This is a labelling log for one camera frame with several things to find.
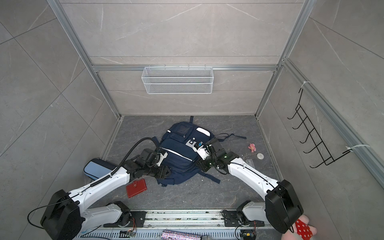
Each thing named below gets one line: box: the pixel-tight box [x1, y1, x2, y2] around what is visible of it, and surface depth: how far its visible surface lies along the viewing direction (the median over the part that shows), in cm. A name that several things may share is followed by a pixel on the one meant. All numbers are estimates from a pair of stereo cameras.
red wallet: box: [126, 178, 147, 199], surface depth 83 cm
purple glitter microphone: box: [161, 230, 201, 240], surface depth 67 cm
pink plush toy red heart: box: [281, 215, 318, 240], surface depth 66 cm
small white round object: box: [256, 152, 265, 160], surface depth 98 cm
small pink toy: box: [248, 143, 257, 153], surface depth 101 cm
